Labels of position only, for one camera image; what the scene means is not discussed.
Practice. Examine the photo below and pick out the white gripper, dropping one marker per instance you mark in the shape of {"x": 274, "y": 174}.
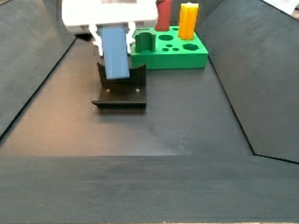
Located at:
{"x": 81, "y": 15}

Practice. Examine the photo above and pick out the blue rectangle block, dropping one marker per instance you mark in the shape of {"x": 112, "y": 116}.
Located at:
{"x": 113, "y": 44}

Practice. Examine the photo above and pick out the green shape sorter board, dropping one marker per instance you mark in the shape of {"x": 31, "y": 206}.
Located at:
{"x": 160, "y": 50}

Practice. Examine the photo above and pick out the black curved fixture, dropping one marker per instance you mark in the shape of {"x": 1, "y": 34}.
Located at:
{"x": 124, "y": 92}

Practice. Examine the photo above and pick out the red cylinder peg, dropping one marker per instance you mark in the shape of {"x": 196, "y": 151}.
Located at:
{"x": 164, "y": 7}

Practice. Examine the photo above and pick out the yellow star peg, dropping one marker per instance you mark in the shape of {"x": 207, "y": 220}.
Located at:
{"x": 187, "y": 20}

